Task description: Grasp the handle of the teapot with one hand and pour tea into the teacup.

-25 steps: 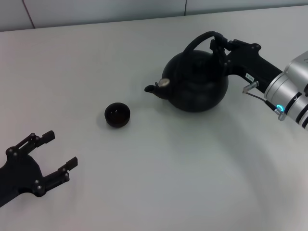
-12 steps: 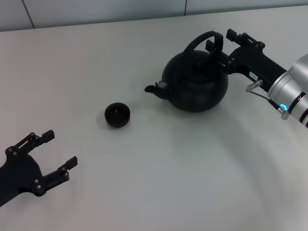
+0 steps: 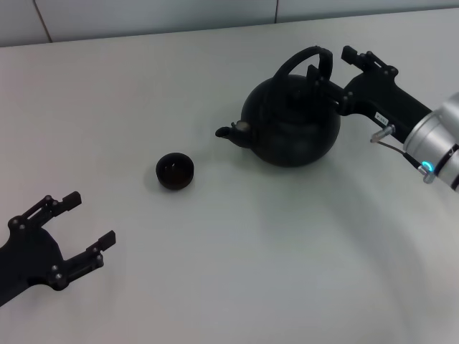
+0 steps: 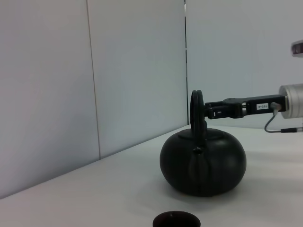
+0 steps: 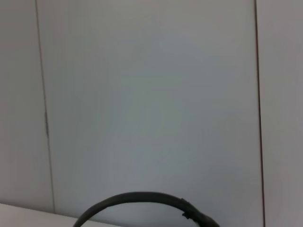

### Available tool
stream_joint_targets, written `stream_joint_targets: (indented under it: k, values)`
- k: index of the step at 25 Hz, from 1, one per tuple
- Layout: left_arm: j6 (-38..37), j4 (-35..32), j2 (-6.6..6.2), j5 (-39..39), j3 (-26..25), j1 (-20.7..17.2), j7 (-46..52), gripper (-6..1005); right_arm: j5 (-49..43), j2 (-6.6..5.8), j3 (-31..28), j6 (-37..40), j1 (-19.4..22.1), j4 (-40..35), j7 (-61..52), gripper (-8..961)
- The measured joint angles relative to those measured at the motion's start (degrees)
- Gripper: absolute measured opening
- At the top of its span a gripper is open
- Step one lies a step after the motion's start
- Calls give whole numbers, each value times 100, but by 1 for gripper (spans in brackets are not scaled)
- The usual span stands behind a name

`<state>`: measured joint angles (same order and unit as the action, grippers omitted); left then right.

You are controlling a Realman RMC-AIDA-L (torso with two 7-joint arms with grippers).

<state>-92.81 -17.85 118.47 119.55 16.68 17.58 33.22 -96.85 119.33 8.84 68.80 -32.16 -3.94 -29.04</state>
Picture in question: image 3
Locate small dark teacup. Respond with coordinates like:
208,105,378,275
155,152,196,191

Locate black round teapot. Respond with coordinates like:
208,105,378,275
214,45,342,168

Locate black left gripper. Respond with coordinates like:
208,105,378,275
0,191,117,307

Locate silver plug with thin cable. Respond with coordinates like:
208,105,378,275
370,124,437,185

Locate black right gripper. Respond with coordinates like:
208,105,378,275
306,45,433,143

